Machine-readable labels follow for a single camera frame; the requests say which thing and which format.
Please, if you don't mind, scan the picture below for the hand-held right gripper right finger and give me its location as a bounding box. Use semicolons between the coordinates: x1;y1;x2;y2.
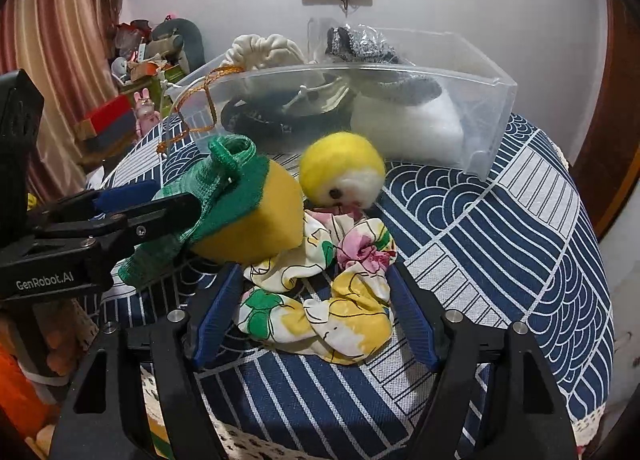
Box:
385;263;576;460

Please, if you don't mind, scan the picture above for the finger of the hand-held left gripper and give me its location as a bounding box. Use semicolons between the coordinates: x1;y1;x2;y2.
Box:
27;180;161;227
32;191;202;252

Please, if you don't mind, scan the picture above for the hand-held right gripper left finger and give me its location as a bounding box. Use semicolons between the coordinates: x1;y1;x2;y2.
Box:
47;263;246;460

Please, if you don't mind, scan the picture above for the green knitted cloth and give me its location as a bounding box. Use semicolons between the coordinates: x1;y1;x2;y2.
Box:
117;134;271;286

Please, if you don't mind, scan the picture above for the yellow sponge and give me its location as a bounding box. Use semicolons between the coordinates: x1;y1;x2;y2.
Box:
192;160;307;266

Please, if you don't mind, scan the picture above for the clear plastic container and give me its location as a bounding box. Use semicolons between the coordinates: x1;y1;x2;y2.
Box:
170;17;519;179

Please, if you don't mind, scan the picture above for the white soft pouch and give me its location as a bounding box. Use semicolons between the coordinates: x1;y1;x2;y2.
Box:
350;84;467;162

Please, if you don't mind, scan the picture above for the dark blue box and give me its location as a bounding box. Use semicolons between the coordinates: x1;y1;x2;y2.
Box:
80;123;142;158

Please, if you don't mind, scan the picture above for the floral fabric scrunchie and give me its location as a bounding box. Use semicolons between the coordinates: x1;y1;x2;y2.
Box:
237;209;399;367

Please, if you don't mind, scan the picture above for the red box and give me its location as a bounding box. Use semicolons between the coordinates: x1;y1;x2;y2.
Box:
80;94;137;135

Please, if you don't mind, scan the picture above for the pink bunny toy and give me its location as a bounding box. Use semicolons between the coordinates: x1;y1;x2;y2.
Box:
132;89;162;135

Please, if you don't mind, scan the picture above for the blue white patterned tablecloth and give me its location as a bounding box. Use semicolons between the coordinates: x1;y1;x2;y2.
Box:
97;112;617;460

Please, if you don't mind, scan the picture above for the orange cloth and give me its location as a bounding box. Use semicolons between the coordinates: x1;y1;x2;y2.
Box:
0;340;38;446

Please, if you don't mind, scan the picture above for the black fabric band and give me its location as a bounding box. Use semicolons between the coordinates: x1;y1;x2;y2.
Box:
220;84;357;139

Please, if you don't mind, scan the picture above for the yellow white plush ball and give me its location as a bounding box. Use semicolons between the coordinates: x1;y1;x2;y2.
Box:
299;133;387;214

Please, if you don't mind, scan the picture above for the grey cushion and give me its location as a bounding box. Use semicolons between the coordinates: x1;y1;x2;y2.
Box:
151;17;205;72

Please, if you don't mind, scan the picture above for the striped curtain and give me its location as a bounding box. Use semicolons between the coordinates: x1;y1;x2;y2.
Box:
0;0;132;191

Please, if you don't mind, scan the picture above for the cream white scrunchie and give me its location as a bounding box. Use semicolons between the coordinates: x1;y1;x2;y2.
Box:
222;33;307;75

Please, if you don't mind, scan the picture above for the grey knitted cloth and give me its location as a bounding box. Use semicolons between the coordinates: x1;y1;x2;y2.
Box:
324;25;447;107

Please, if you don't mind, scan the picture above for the orange braided cord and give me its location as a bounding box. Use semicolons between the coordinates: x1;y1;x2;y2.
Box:
156;64;242;157

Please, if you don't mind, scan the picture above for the wooden door frame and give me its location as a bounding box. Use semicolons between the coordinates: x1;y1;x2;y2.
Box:
569;0;640;242

